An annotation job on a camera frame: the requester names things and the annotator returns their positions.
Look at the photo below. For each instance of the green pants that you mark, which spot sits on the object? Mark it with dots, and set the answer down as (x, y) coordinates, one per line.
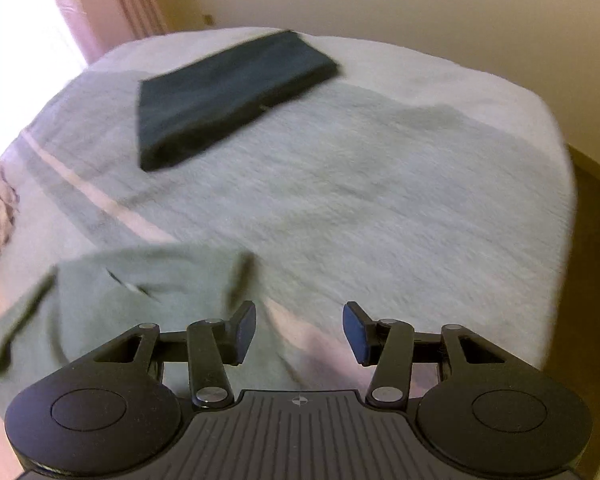
(170, 280)

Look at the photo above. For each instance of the pink curtain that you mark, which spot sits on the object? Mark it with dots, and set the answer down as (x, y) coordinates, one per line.
(125, 5)

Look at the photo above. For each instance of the grey and pink blanket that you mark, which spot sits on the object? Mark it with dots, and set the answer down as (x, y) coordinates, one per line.
(360, 200)

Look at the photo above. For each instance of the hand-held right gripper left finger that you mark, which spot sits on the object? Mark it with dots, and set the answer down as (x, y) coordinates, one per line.
(245, 332)

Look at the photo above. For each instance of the dark folded cloth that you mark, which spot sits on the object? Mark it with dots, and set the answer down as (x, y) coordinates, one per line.
(230, 95)

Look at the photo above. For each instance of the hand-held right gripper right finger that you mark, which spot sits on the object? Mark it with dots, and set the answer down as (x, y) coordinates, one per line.
(357, 334)

